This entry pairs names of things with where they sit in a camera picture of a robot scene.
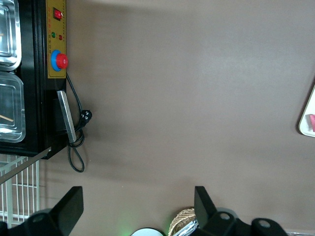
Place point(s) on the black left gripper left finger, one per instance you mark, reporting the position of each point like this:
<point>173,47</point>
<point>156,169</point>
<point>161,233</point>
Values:
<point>66,209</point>

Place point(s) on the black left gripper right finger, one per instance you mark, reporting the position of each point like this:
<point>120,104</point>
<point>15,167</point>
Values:
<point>204,209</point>

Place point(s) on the cream plastic tray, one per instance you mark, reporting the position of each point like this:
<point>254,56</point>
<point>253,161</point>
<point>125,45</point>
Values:
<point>306,127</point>

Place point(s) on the woven wicker basket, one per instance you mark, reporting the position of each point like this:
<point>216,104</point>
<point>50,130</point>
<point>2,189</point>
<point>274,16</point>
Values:
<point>182,217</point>

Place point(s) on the silver foil packet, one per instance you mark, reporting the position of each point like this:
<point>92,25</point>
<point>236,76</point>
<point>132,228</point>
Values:
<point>188,228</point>

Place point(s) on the silver metal strip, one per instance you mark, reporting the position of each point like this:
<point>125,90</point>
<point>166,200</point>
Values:
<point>24,165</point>

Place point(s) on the white round plate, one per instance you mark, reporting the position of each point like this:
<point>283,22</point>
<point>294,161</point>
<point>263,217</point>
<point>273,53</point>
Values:
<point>147,232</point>

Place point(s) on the steel pan with rounded corners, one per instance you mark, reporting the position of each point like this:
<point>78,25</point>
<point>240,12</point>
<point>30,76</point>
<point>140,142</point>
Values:
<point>12,98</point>

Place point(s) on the small pink packet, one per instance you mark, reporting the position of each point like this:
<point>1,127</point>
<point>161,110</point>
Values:
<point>312,121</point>

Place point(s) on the black food warmer appliance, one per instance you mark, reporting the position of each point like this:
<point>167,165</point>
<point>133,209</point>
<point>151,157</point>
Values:
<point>32,73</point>

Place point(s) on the red and blue round knob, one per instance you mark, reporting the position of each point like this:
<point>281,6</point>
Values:
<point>60,61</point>

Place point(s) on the large steel pan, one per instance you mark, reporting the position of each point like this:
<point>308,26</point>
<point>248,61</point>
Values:
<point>12,29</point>

